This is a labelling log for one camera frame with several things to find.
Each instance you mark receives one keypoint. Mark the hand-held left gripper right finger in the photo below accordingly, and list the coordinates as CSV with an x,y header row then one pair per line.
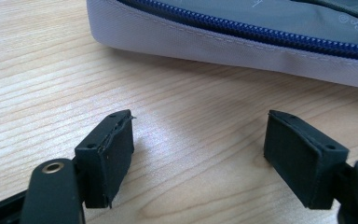
x,y
301,165

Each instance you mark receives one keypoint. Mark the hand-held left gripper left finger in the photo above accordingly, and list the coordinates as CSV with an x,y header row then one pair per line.
x,y
105,168

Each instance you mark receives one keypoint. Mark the grey pouch with blue zipper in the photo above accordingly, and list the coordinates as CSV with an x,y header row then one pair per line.
x,y
199,34

